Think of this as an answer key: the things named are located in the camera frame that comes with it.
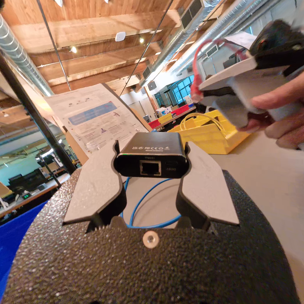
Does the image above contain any instruction sheet on wooden stand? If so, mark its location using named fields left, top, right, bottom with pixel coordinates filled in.
left=44, top=83, right=153, bottom=158

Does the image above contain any black metal pole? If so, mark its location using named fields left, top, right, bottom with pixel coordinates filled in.
left=0, top=53, right=77, bottom=175

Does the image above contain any silver ventilation duct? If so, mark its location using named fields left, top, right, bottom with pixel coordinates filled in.
left=0, top=14, right=54, bottom=96
left=140, top=0, right=238, bottom=86
left=176, top=0, right=292, bottom=77

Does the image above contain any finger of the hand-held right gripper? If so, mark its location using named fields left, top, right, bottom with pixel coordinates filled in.
left=198, top=58, right=289, bottom=112
left=211, top=95, right=250, bottom=129

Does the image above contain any red ethernet cable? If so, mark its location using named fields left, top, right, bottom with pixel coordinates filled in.
left=191, top=39, right=245, bottom=103

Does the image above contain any person's right hand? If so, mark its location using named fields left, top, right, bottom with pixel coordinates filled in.
left=237, top=73, right=304, bottom=150

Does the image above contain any yellow ethernet cable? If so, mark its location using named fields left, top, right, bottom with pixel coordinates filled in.
left=180, top=113, right=228, bottom=137

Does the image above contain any blue ethernet cable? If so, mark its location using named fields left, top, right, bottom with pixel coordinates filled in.
left=120, top=128, right=182, bottom=229

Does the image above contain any black network adapter box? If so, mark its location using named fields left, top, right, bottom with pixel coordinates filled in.
left=114, top=132, right=191, bottom=179

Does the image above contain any grey desk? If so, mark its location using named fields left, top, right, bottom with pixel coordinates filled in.
left=121, top=131, right=304, bottom=304

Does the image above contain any blue plastic bin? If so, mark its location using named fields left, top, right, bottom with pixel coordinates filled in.
left=0, top=201, right=49, bottom=295

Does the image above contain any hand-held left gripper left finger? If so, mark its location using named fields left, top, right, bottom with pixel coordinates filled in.
left=63, top=140, right=127, bottom=225

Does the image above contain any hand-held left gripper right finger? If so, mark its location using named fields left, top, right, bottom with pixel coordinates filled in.
left=176, top=142, right=240, bottom=229

